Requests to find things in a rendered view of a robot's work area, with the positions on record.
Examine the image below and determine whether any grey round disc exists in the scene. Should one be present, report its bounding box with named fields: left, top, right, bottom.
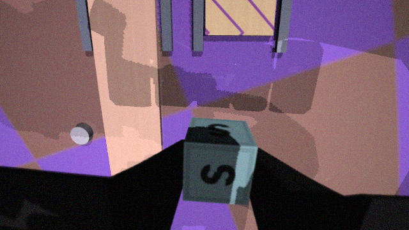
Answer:
left=70, top=124, right=94, bottom=144

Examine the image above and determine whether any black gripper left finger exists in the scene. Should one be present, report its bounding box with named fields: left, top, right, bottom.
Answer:
left=0, top=139, right=184, bottom=230

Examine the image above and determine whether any grey-blue cube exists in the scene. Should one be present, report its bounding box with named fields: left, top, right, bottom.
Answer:
left=182, top=117, right=258, bottom=205

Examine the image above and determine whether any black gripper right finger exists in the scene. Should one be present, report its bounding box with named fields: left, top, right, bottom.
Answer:
left=249, top=148, right=409, bottom=230

